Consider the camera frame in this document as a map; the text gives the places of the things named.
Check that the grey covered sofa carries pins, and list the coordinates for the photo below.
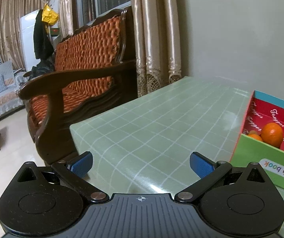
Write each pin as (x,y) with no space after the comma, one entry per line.
(10,82)

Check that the black coat on rack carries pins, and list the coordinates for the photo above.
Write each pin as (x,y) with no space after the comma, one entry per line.
(43,48)

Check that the lone brown chestnut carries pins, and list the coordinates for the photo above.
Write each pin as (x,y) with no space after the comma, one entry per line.
(253,132)

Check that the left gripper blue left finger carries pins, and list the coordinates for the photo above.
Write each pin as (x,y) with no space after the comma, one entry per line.
(72,173)

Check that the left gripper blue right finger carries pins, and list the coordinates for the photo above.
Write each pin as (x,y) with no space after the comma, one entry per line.
(210,174)

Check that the large front orange mandarin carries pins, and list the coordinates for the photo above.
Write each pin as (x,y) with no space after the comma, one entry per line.
(272,134)

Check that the green grid table mat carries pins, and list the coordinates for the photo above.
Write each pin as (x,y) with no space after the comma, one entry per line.
(144,146)

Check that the yellow bag on rack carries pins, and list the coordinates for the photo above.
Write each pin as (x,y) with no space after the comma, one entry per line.
(49,16)

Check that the small kumquat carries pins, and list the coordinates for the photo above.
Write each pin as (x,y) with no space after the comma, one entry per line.
(255,136)

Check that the colourful cardboard box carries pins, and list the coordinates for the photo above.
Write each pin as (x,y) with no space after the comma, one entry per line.
(262,109)

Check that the beige satin curtain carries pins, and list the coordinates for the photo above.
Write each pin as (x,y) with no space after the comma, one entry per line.
(157,44)

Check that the white refrigerator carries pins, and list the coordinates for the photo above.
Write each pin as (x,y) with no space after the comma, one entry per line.
(27,23)

